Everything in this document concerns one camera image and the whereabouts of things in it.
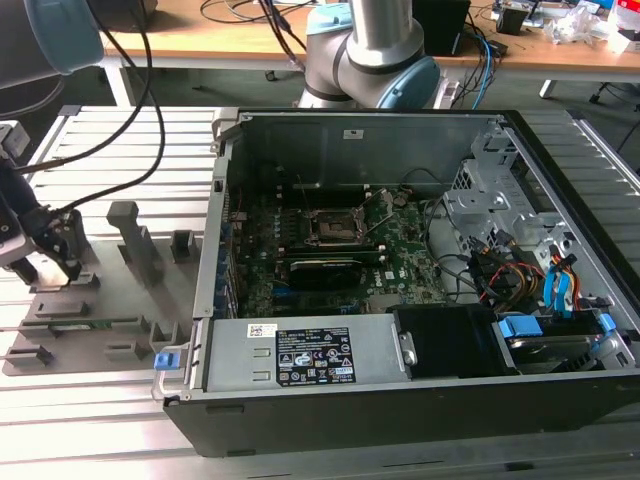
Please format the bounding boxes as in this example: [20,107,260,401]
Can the silver CPU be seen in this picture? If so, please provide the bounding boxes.
[28,251,70,292]

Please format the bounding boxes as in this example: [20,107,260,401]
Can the metal socket cover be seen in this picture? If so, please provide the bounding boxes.
[358,187,403,237]

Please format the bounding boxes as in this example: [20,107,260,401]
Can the CPU socket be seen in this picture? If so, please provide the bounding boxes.
[298,207,370,247]

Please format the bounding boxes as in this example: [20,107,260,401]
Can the green RAM stick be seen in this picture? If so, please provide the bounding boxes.
[47,321,115,333]

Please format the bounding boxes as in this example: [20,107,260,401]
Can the grey adapter box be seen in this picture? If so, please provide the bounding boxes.
[0,119,30,162]

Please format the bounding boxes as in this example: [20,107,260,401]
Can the grey parts rack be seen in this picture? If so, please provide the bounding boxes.
[1,199,207,377]

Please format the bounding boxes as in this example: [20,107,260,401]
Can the grey power supply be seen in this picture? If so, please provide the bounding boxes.
[202,315,417,394]

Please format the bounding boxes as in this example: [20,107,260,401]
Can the wooden desk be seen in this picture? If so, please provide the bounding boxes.
[99,0,640,107]

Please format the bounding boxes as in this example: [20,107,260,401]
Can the black graphics card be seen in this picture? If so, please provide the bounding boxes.
[285,257,365,292]

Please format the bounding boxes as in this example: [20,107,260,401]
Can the white-clipped RAM slot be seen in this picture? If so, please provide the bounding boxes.
[273,182,374,191]
[277,244,387,252]
[274,193,372,202]

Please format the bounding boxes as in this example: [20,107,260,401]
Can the black label sticker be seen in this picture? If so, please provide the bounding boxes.
[275,327,354,386]

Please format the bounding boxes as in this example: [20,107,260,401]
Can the black PC case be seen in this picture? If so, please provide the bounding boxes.
[151,107,640,459]

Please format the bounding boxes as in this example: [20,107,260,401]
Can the green motherboard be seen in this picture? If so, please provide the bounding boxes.
[219,185,454,319]

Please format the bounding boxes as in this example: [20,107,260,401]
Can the black fan shroud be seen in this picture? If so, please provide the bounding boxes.
[391,305,504,382]

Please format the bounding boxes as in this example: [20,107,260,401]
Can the white plastic device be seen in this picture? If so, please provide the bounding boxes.
[432,78,462,110]

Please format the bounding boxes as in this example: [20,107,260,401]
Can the metal drive cage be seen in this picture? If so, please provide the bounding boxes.
[442,117,576,251]

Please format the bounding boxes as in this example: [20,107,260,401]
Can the black desktop box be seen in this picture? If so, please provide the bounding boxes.
[422,0,472,56]

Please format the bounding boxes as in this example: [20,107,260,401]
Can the small black box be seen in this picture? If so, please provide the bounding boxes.
[497,7,526,36]

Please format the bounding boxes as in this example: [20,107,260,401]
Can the hard disk in blue carrier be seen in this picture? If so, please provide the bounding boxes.
[492,309,624,376]

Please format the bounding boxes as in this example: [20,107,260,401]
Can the clear plastic bags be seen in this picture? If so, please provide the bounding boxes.
[544,4,619,49]

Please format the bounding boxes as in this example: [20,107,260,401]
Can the red white carton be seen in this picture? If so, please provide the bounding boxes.
[607,0,640,54]

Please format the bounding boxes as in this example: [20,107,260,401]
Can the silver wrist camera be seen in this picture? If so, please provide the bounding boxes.
[0,233,33,273]

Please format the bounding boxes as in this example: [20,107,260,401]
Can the black camera cable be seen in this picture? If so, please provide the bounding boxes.
[49,27,169,214]

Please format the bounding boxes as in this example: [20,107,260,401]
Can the locking lever wire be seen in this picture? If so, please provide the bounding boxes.
[295,173,315,214]

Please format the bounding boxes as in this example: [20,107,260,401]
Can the thin wire with red plug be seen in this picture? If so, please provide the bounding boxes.
[401,167,454,201]

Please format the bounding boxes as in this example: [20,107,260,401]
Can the black cable bundle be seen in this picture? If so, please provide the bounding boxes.
[422,197,484,304]

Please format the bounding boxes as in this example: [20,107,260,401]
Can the red yellow wire bundle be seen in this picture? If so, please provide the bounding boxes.
[479,259,549,304]

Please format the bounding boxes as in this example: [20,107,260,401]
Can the blue cable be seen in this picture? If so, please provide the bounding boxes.
[467,24,499,110]

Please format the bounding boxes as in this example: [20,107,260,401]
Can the blue flat wire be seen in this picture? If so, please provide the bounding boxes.
[557,253,582,322]
[545,260,565,322]

